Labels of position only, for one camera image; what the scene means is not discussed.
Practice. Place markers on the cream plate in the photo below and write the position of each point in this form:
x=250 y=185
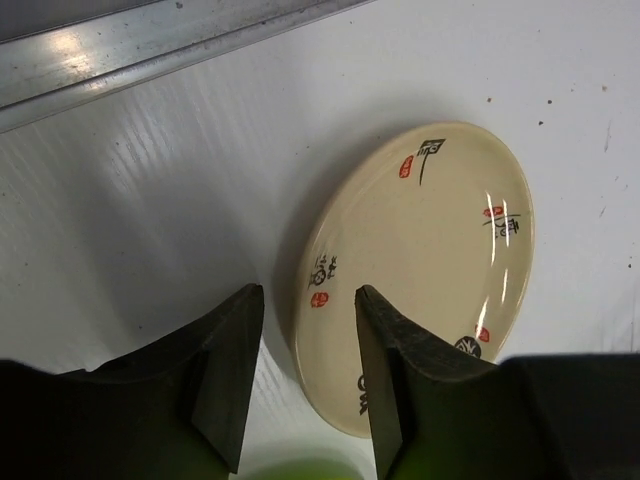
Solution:
x=440 y=221

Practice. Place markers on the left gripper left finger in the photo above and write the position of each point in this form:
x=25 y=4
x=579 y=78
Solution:
x=174 y=409

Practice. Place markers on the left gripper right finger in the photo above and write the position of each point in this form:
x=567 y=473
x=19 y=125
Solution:
x=436 y=412

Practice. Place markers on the lime green plate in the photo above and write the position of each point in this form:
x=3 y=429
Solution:
x=310 y=470

